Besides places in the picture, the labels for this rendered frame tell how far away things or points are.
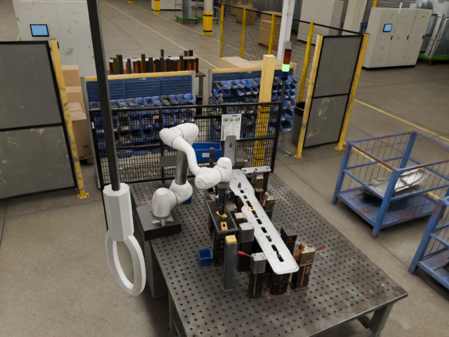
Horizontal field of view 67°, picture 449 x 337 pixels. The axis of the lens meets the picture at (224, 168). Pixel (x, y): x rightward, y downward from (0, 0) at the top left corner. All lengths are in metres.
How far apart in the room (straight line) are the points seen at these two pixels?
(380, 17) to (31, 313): 12.46
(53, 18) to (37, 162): 4.94
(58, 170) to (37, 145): 0.42
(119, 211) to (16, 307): 3.53
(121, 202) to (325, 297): 2.51
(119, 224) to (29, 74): 4.09
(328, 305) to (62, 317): 2.25
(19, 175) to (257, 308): 3.35
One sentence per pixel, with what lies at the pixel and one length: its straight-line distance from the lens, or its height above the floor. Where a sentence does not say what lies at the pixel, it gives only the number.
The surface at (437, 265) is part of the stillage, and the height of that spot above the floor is 0.17.
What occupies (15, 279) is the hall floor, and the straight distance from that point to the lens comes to 4.03.
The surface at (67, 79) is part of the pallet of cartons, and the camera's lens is 7.08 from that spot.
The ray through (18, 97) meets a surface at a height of 1.41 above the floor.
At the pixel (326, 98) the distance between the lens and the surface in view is 5.92.
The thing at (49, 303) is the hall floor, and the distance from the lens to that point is 3.69.
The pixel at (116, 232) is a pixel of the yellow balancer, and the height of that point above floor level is 2.49.
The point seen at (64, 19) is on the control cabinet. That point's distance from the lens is 9.06.
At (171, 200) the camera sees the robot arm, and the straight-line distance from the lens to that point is 2.90.
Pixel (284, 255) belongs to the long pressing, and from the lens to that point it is 2.47.
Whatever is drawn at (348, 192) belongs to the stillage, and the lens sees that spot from 4.99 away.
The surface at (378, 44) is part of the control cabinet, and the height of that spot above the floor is 0.89.
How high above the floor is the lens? 2.66
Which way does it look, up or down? 29 degrees down
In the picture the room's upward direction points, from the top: 3 degrees clockwise
